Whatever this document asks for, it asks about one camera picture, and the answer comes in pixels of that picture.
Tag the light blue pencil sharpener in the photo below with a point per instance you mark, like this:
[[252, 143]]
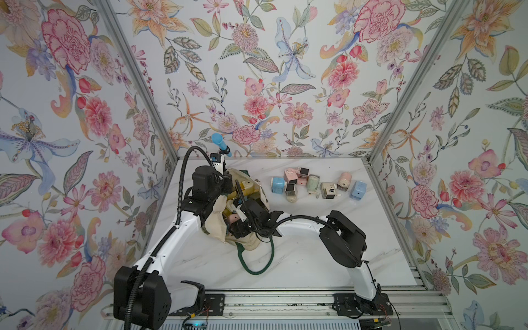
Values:
[[278, 185]]

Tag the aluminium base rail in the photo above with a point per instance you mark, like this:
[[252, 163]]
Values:
[[406, 308]]

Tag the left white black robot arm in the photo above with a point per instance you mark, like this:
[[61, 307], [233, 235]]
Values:
[[143, 296]]

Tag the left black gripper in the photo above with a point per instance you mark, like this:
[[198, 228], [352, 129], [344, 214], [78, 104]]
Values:
[[225, 178]]

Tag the pale green cube sharpener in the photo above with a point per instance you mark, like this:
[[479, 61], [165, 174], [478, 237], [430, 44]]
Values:
[[291, 192]]

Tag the cream green tote bag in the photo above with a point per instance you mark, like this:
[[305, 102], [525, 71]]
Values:
[[217, 224]]

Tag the large pink pencil sharpener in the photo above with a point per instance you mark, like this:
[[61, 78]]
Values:
[[291, 176]]

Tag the pink square pencil sharpener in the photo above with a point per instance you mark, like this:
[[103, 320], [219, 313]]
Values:
[[233, 218]]

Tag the small pink pencil sharpener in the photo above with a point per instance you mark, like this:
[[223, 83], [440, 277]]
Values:
[[303, 176]]

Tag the blue cube pencil sharpener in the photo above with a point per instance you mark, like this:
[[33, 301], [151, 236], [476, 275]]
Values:
[[358, 190]]

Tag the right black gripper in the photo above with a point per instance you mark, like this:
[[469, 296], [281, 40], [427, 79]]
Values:
[[238, 227]]

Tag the mint green pencil sharpener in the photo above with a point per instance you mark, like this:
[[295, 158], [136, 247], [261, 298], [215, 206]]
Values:
[[312, 185]]

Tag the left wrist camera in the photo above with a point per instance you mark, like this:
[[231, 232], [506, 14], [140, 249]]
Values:
[[215, 159]]

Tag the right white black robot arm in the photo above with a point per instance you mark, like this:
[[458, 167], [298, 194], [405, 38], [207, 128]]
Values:
[[344, 241]]

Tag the pink round pencil sharpener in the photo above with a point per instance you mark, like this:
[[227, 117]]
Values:
[[344, 181]]

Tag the black microphone stand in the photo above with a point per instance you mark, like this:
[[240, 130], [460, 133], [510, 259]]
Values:
[[224, 156]]

